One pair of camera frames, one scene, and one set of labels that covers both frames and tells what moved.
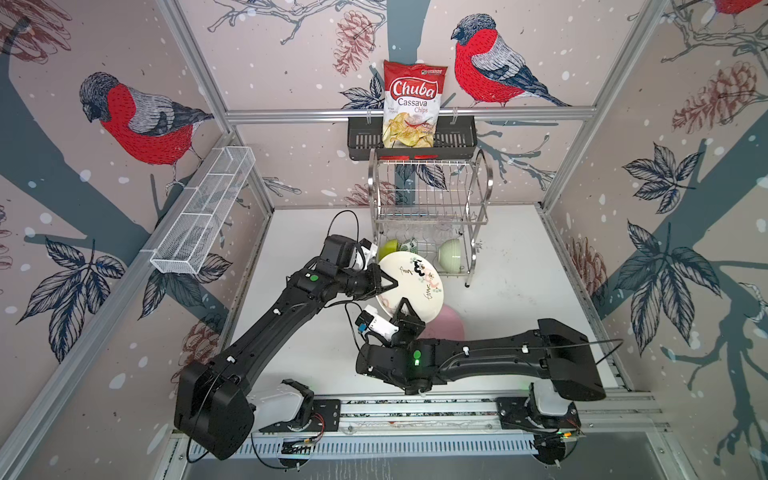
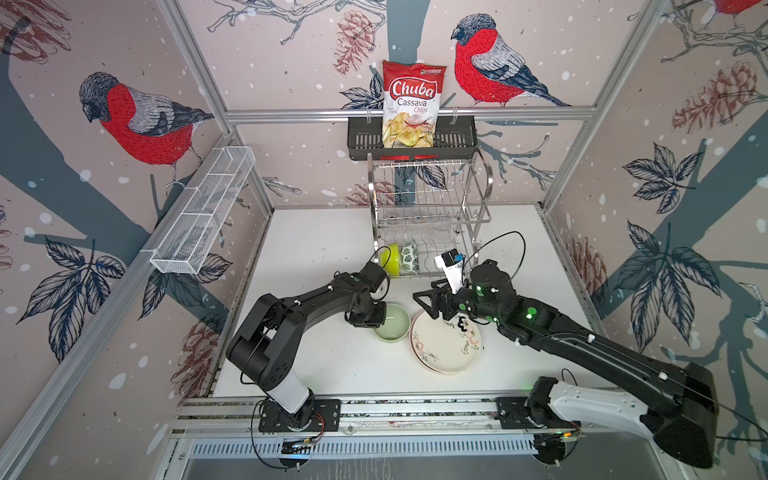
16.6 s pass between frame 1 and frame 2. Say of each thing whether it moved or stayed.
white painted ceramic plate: moved
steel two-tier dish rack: stayed
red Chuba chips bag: stayed
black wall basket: stayed
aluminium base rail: stayed
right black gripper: moved
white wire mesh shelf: stayed
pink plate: moved
